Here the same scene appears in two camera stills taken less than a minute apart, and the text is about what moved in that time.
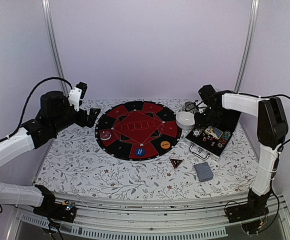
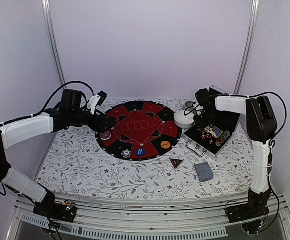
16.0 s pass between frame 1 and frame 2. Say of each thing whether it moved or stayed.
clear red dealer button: stayed
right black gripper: stayed
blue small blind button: stayed
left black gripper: moved
